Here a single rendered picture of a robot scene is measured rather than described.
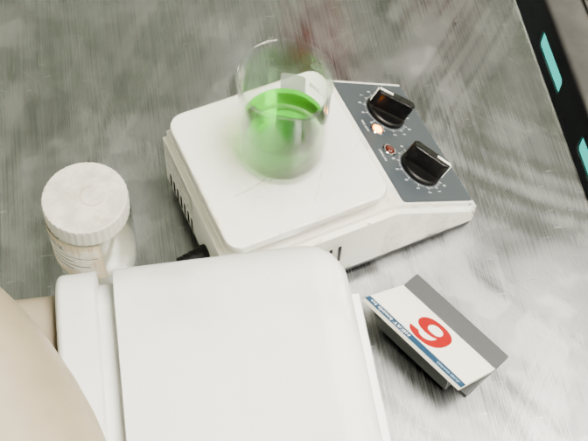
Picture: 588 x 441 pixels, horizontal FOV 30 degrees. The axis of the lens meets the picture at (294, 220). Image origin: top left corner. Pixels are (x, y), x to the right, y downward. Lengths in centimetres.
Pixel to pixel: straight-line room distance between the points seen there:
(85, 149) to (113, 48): 10
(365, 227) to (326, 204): 4
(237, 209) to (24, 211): 19
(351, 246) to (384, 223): 3
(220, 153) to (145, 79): 18
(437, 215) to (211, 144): 17
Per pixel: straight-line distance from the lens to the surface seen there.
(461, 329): 80
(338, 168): 76
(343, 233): 75
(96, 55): 94
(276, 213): 73
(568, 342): 82
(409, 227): 79
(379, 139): 81
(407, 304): 79
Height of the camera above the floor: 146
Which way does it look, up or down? 58 degrees down
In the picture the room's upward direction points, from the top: 3 degrees clockwise
